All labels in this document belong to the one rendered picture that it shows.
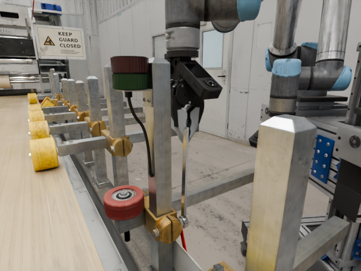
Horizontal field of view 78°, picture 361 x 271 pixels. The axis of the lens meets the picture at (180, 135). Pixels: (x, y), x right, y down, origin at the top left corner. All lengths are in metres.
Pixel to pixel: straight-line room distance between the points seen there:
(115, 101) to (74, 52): 2.32
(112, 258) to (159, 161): 0.43
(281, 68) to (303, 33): 2.58
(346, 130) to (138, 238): 0.65
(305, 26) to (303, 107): 2.19
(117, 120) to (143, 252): 0.35
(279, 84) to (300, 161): 0.51
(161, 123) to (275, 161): 0.24
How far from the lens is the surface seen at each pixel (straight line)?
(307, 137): 0.22
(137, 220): 0.51
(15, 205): 0.55
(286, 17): 1.05
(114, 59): 0.37
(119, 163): 0.67
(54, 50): 2.90
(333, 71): 0.83
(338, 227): 0.57
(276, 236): 0.25
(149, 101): 0.39
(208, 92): 0.44
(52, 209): 0.50
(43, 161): 0.65
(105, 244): 0.82
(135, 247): 0.67
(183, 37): 0.50
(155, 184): 0.44
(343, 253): 1.29
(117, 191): 0.50
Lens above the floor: 1.15
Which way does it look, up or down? 16 degrees down
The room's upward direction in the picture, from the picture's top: straight up
